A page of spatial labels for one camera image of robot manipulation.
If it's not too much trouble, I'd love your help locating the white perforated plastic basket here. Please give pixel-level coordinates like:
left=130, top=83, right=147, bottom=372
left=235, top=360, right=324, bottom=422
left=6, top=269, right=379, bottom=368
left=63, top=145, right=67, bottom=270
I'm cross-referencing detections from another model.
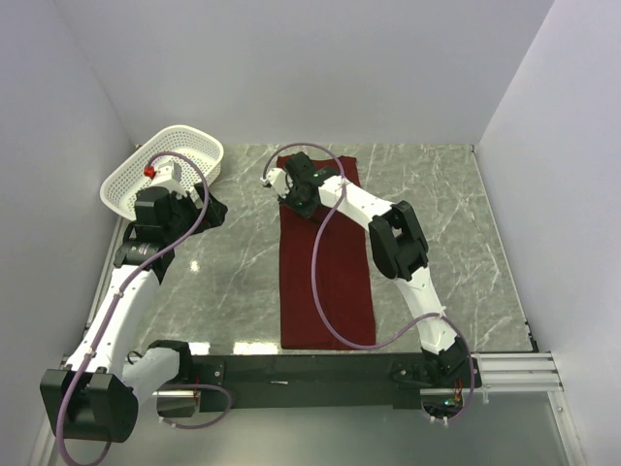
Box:
left=100, top=124, right=224, bottom=220

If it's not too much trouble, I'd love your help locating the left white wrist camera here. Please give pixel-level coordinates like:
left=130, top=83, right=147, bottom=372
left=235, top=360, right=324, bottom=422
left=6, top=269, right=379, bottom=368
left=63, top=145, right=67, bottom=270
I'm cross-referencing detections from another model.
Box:
left=148, top=160, right=185, bottom=197

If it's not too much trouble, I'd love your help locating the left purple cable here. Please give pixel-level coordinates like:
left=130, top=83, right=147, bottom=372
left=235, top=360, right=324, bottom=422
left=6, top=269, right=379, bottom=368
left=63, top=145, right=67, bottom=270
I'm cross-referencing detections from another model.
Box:
left=55, top=150, right=233, bottom=466

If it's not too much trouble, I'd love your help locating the aluminium extrusion rail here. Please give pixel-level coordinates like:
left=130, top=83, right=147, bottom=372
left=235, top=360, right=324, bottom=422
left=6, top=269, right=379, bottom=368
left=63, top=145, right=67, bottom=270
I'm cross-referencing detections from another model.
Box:
left=474, top=352, right=564, bottom=393

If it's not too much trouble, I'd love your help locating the purple cable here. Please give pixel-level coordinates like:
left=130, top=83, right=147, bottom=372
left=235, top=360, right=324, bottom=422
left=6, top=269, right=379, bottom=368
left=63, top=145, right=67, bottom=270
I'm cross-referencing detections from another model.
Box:
left=55, top=150, right=233, bottom=466
left=261, top=142, right=476, bottom=431

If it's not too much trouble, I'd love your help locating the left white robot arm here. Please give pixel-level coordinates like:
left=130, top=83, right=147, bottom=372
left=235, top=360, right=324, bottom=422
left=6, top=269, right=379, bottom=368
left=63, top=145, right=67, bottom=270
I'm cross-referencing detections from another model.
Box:
left=40, top=183, right=227, bottom=443

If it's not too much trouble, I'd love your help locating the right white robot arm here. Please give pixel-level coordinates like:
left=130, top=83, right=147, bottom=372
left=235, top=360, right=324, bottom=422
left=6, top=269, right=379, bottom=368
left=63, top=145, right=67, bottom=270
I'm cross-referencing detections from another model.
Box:
left=263, top=152, right=475, bottom=388

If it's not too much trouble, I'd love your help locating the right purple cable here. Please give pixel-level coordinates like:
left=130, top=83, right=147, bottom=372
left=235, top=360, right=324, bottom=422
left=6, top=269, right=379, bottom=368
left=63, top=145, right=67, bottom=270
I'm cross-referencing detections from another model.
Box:
left=261, top=142, right=476, bottom=431

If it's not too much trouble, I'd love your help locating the dark red t shirt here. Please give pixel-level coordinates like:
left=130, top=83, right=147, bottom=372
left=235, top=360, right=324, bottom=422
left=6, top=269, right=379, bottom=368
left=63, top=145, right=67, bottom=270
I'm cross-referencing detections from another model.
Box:
left=276, top=153, right=378, bottom=350

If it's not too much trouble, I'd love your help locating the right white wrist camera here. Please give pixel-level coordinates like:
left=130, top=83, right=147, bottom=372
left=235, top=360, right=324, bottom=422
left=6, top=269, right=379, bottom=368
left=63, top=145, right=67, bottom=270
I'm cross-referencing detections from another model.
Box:
left=262, top=167, right=289, bottom=196

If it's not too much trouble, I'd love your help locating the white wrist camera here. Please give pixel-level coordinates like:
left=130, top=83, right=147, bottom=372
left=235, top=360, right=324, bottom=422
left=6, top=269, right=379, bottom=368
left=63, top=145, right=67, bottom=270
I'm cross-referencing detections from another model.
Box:
left=262, top=167, right=289, bottom=196
left=148, top=160, right=185, bottom=197

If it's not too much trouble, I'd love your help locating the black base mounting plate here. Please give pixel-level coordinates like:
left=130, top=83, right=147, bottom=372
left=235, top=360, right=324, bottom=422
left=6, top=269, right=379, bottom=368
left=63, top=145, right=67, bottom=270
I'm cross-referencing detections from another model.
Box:
left=193, top=352, right=438, bottom=419

